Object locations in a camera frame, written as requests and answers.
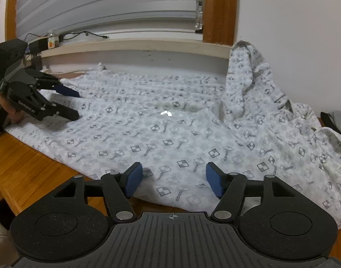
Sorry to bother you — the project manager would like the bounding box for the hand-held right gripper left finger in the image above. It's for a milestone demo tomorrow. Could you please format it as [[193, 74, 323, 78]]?
[[53, 162, 143, 224]]

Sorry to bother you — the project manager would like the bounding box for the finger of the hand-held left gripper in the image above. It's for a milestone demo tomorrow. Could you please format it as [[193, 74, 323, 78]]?
[[22, 70, 80, 98], [10, 85, 80, 121]]

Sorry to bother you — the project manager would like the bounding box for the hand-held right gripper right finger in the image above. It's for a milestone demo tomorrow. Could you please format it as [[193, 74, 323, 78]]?
[[206, 162, 292, 224]]

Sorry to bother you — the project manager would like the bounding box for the white patterned shirt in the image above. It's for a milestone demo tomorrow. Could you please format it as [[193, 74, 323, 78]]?
[[4, 40, 341, 228]]

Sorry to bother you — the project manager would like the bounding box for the black device box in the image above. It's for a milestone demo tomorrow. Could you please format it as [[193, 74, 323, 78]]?
[[28, 38, 49, 53]]

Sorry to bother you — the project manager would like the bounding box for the clear jar with orange label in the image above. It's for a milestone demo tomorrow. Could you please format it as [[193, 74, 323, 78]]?
[[48, 29, 59, 49]]

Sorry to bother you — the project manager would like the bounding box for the beige window sill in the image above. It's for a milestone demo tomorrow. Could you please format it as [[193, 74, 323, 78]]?
[[40, 38, 232, 62]]

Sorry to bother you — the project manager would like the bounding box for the grey window blind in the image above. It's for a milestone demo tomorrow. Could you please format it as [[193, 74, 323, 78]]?
[[15, 0, 204, 41]]

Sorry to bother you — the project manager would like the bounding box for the grey printed folded t-shirt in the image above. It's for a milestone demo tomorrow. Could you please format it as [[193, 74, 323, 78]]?
[[320, 110, 341, 138]]

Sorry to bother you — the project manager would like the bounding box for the thin black cable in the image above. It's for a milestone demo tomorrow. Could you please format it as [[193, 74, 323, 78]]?
[[59, 31, 109, 40]]

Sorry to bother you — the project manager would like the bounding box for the blind bead chain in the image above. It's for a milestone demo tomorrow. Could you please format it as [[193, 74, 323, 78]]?
[[196, 0, 204, 23]]

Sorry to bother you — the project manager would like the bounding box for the wooden window frame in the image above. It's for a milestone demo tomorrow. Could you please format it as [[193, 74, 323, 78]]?
[[4, 0, 241, 46]]

